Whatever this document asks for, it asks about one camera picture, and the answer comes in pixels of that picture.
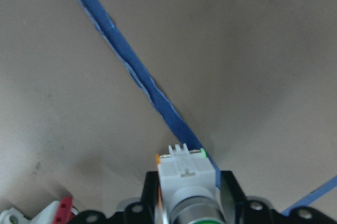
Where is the red and white circuit breaker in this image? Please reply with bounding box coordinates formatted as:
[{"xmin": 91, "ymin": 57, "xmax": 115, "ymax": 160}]
[{"xmin": 0, "ymin": 196, "xmax": 77, "ymax": 224}]

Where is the green push button switch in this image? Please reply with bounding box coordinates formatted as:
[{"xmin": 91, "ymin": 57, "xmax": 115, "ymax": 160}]
[{"xmin": 155, "ymin": 143, "xmax": 226, "ymax": 224}]

